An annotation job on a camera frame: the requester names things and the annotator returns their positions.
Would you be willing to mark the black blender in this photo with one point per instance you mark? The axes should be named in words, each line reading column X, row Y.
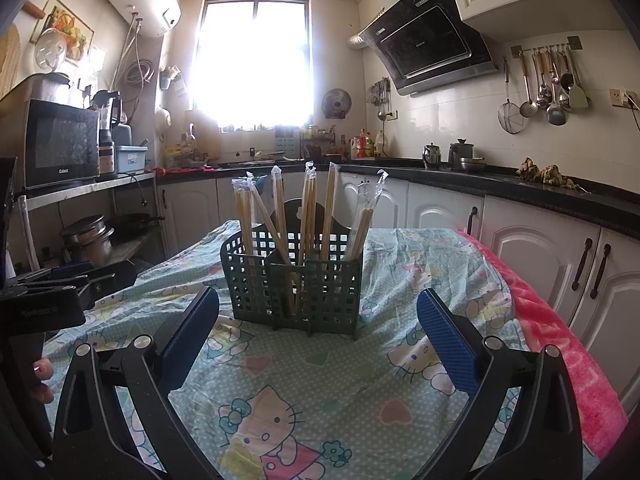
column 107, row 135

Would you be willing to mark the row of hanging steel utensils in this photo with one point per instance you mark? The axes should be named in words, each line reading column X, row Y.
column 555, row 110

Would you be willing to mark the small hanging kitchen tools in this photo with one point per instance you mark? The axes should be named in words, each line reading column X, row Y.
column 380, row 95

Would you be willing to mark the hanging steel ladle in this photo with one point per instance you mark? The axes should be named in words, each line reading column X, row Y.
column 528, row 108

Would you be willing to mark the kitchen window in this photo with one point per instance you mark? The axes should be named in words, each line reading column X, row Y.
column 255, row 60

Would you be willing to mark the silver exhaust duct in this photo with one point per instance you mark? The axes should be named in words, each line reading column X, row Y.
column 359, row 41

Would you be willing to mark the small round wall fan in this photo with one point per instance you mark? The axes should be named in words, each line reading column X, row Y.
column 336, row 104

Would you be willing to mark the round bamboo board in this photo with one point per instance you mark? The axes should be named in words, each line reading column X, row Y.
column 9, row 65

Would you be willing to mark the stacked steel pots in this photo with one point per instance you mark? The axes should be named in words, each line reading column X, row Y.
column 87, row 237

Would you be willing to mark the large steel pot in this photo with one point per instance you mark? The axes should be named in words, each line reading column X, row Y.
column 47, row 89

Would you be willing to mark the grey slotted holder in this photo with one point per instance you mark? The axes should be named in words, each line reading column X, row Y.
column 286, row 139

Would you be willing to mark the black spice rack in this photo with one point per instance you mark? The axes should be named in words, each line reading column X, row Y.
column 320, row 146

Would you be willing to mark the green plastic utensil basket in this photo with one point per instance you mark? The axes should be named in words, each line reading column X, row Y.
column 330, row 285

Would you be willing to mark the blue cartoon printed tablecloth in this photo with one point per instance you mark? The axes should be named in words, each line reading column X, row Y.
column 320, row 385

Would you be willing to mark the yellow wall socket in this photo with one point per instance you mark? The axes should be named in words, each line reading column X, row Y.
column 617, row 98

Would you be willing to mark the metal shelf rack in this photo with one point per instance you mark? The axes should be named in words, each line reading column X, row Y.
column 90, row 184

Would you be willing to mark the steel teapot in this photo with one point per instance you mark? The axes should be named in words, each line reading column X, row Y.
column 431, row 157

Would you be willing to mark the group of bamboo chopsticks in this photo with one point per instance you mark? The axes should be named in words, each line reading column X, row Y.
column 280, row 220

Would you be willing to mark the red printed container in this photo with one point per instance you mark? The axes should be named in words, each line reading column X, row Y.
column 361, row 147

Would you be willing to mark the fruit wall poster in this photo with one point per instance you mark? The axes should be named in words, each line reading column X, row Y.
column 75, row 25

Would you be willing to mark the ginger roots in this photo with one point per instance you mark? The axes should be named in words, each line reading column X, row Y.
column 545, row 174

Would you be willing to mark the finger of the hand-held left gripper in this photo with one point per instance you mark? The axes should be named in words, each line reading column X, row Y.
column 117, row 275
column 70, row 270

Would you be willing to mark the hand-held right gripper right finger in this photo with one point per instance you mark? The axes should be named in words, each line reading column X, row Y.
column 447, row 345

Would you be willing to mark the white round plastic cover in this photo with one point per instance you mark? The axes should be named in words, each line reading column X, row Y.
column 50, row 51

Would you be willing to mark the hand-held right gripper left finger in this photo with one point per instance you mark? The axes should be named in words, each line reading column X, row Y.
column 190, row 335

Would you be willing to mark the black microwave oven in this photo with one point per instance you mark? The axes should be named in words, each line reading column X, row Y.
column 60, row 142

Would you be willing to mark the black kitchen countertop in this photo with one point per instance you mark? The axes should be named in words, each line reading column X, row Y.
column 590, row 205

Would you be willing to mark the black range hood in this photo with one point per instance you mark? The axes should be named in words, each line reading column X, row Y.
column 425, row 45

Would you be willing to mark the wall utensil rail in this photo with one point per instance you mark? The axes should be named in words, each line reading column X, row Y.
column 545, row 47

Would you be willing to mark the red counter cloth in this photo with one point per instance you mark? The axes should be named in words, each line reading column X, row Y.
column 185, row 170

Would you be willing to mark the black frying pan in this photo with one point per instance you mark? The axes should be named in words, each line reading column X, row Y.
column 132, row 224

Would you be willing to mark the shallow steel pan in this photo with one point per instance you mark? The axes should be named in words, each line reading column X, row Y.
column 472, row 165

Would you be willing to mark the person's left hand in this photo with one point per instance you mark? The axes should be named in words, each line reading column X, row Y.
column 42, row 370

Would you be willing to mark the pink fleece blanket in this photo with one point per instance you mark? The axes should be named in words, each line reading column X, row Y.
column 560, row 335

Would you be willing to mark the wooden rolling pin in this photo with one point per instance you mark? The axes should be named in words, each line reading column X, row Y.
column 34, row 9

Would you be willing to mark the grey blue plastic bin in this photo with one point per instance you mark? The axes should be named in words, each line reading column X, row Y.
column 131, row 159

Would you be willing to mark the cooking oil bottle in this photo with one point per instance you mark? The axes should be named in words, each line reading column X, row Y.
column 381, row 144

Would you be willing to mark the steel kettle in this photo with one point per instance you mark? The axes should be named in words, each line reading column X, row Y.
column 459, row 152

